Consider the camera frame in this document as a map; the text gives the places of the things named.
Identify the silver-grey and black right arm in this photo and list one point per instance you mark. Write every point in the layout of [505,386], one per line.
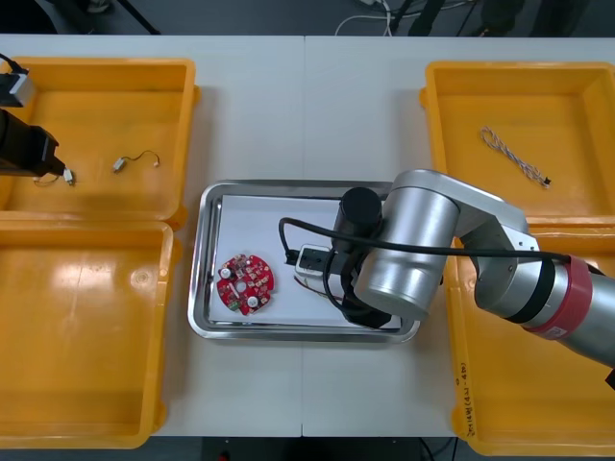
[423,240]

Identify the silver-grey and black left arm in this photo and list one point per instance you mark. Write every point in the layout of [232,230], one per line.
[18,91]

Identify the steel tray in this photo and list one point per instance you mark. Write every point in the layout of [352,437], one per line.
[199,269]

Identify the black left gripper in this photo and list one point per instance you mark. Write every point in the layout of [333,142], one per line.
[24,146]

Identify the round red circuit board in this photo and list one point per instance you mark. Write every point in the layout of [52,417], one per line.
[247,284]

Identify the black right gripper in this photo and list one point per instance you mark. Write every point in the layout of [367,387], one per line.
[370,319]

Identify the white sheet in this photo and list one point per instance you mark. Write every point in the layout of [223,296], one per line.
[259,221]

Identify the yellow-orange plastic bin with handwriting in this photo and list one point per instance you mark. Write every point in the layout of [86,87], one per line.
[509,384]

